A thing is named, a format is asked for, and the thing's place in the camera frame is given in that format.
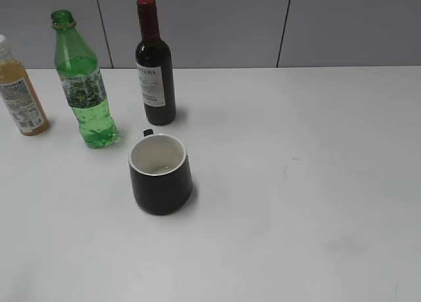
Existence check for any dark red wine bottle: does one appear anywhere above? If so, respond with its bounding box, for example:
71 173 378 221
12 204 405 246
136 0 176 126

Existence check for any black mug white inside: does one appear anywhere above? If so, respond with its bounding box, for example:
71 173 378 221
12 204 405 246
128 129 193 216

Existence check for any orange juice bottle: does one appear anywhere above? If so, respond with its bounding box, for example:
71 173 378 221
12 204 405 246
1 35 49 136

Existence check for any green sprite bottle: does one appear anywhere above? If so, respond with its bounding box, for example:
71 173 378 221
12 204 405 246
51 10 117 149

